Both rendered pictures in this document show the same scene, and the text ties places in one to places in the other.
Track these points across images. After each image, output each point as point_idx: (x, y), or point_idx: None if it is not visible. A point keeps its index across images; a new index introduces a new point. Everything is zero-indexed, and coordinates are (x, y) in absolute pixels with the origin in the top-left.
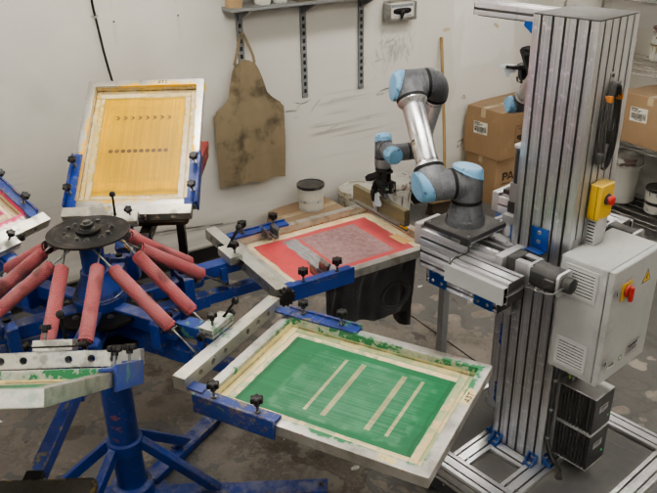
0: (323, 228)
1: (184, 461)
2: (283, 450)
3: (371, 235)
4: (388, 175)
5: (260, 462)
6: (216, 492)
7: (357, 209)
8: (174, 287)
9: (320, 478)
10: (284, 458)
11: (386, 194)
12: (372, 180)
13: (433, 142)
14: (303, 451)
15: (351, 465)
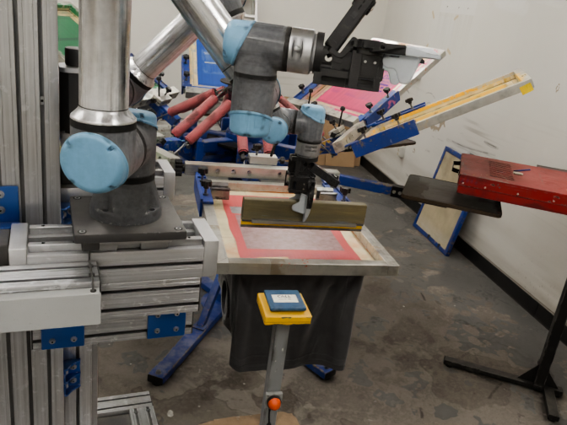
0: (341, 234)
1: (215, 291)
2: (229, 378)
3: (299, 249)
4: (291, 162)
5: (223, 362)
6: (195, 323)
7: (377, 255)
8: (201, 123)
9: (164, 374)
10: (218, 375)
11: (303, 199)
12: (331, 185)
13: (149, 45)
14: (218, 390)
15: (175, 412)
